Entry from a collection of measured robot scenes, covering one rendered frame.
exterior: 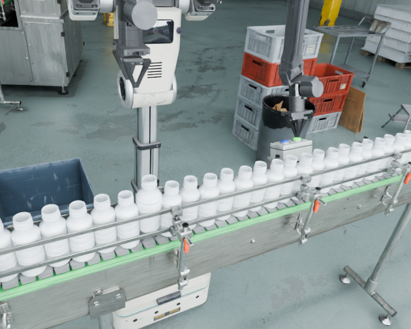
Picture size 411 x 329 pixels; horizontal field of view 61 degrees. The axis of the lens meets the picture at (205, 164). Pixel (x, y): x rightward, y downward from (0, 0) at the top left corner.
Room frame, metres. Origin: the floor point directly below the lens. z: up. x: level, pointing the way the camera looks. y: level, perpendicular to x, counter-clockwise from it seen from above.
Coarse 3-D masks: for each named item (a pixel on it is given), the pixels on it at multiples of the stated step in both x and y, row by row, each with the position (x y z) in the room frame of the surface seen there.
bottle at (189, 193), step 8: (192, 176) 0.81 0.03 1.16; (184, 184) 0.79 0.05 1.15; (192, 184) 0.78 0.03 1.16; (184, 192) 0.78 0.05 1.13; (192, 192) 0.78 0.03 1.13; (184, 200) 0.77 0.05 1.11; (192, 200) 0.77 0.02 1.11; (192, 208) 0.77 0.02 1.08; (184, 216) 0.77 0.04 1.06; (192, 216) 0.77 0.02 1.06
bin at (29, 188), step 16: (64, 160) 1.14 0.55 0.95; (80, 160) 1.15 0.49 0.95; (0, 176) 1.03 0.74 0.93; (16, 176) 1.05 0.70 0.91; (32, 176) 1.08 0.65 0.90; (48, 176) 1.11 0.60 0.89; (64, 176) 1.14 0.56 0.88; (80, 176) 1.17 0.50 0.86; (0, 192) 1.02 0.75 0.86; (16, 192) 1.05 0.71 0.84; (32, 192) 1.07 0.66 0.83; (48, 192) 1.10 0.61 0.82; (64, 192) 1.13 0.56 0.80; (80, 192) 1.16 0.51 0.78; (0, 208) 0.97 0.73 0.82; (16, 208) 1.04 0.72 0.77; (32, 208) 1.07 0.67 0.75; (64, 208) 1.11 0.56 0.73
